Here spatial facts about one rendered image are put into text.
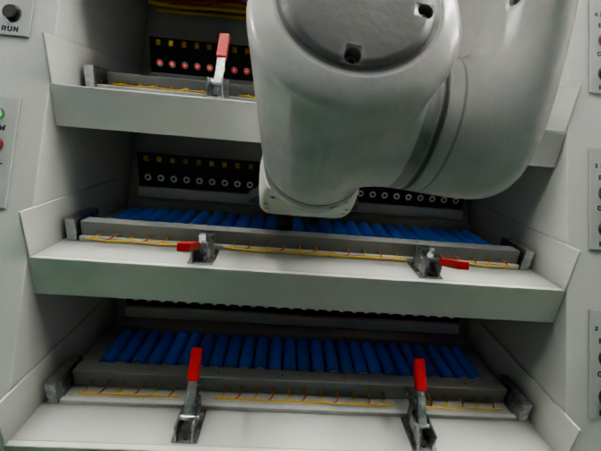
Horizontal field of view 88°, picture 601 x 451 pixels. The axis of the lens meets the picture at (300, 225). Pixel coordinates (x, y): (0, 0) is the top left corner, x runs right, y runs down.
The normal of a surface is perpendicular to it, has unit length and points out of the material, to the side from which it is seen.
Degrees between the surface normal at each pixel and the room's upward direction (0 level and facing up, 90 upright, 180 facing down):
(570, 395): 90
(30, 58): 90
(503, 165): 130
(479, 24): 90
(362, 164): 167
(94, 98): 112
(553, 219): 90
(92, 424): 23
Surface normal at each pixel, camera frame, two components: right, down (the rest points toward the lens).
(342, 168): 0.04, 0.98
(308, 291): 0.03, 0.32
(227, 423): 0.08, -0.94
